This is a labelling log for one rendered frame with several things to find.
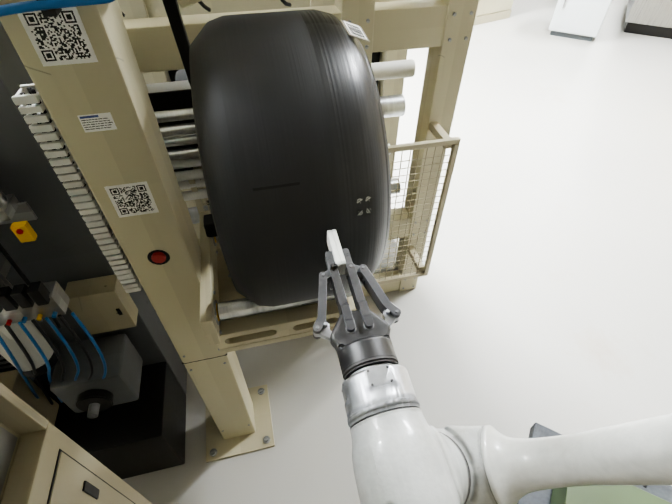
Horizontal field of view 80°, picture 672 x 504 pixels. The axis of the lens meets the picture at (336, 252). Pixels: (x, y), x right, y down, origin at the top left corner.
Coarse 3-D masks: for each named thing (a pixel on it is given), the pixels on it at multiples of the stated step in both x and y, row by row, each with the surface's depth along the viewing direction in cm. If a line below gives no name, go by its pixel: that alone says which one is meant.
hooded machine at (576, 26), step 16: (560, 0) 479; (576, 0) 472; (592, 0) 464; (608, 0) 457; (560, 16) 488; (576, 16) 481; (592, 16) 473; (560, 32) 501; (576, 32) 490; (592, 32) 482
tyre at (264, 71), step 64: (192, 64) 66; (256, 64) 62; (320, 64) 63; (256, 128) 60; (320, 128) 62; (384, 128) 67; (256, 192) 61; (320, 192) 63; (384, 192) 68; (256, 256) 67; (320, 256) 69
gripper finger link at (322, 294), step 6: (324, 276) 60; (324, 282) 59; (324, 288) 58; (318, 294) 58; (324, 294) 58; (318, 300) 57; (324, 300) 57; (318, 306) 57; (324, 306) 57; (318, 312) 56; (324, 312) 56; (318, 318) 56; (324, 318) 56; (318, 324) 55; (318, 330) 54
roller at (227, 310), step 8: (328, 296) 101; (216, 304) 97; (224, 304) 97; (232, 304) 97; (240, 304) 97; (248, 304) 97; (256, 304) 97; (288, 304) 99; (296, 304) 100; (304, 304) 100; (216, 312) 96; (224, 312) 96; (232, 312) 97; (240, 312) 97; (248, 312) 97; (256, 312) 98; (264, 312) 99; (224, 320) 98
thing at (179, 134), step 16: (160, 96) 116; (176, 96) 117; (160, 112) 108; (176, 112) 108; (192, 112) 109; (160, 128) 110; (176, 128) 110; (192, 128) 111; (176, 144) 114; (192, 144) 128; (176, 160) 119; (192, 160) 119; (176, 176) 120; (192, 176) 121; (192, 192) 126
